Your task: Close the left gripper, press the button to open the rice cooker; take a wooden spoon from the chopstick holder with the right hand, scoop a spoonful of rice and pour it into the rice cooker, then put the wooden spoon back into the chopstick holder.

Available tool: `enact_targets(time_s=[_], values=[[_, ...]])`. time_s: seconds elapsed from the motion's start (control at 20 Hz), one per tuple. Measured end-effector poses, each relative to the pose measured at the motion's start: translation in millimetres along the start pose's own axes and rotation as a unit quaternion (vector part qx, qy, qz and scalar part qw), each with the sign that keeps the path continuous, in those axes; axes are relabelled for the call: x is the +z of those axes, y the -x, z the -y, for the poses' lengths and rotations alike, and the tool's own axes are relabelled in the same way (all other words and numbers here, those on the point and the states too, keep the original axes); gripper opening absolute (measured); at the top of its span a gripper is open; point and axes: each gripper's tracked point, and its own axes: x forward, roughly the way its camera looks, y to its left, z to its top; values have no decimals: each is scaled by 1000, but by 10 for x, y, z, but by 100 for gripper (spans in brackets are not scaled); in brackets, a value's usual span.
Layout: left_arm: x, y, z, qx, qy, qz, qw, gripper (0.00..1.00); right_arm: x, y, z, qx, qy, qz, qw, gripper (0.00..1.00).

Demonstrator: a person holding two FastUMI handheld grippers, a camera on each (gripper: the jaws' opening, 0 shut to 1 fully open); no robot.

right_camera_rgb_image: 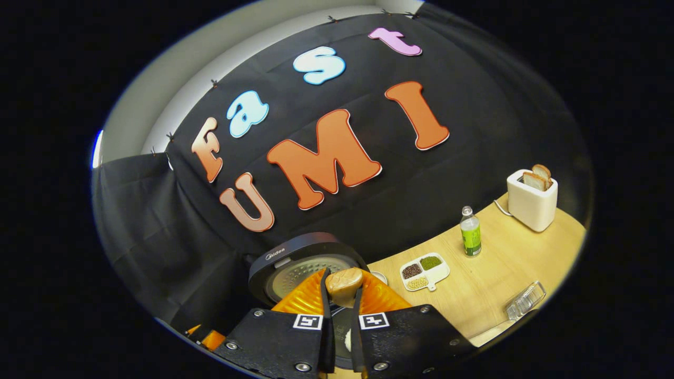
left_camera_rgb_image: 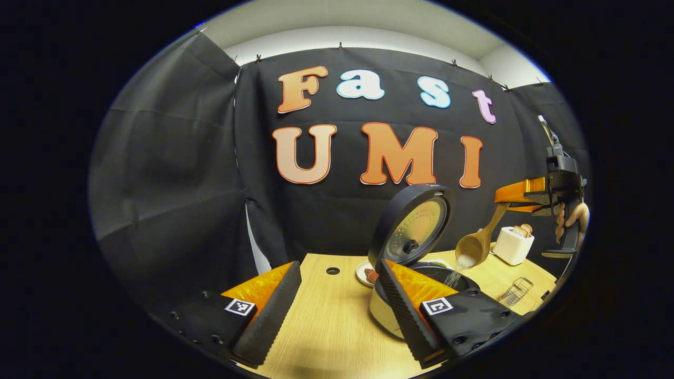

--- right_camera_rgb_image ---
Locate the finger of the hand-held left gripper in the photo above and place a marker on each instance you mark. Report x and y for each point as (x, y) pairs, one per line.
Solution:
(213, 339)

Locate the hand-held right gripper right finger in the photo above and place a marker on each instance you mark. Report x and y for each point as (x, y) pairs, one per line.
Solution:
(357, 342)

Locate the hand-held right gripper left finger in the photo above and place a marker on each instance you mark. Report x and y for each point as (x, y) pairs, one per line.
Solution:
(327, 342)

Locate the wooden spoon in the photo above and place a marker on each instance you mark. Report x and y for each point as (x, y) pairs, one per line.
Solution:
(345, 281)

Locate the black rice cooker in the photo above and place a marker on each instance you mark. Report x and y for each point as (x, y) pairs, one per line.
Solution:
(305, 250)

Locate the small bowl of red beans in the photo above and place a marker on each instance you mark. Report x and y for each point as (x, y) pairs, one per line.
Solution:
(379, 276)

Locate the divided white grain dish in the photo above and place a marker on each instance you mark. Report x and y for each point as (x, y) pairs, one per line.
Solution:
(429, 263)

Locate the green drink bottle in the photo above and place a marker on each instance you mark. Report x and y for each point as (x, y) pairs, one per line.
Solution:
(471, 237)

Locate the white toaster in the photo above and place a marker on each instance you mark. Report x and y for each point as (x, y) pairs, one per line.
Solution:
(532, 208)

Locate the toast slice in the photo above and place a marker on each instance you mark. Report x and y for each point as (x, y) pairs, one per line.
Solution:
(534, 182)
(542, 171)

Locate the black backdrop cloth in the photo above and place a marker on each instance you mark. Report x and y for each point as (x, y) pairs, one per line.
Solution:
(474, 131)

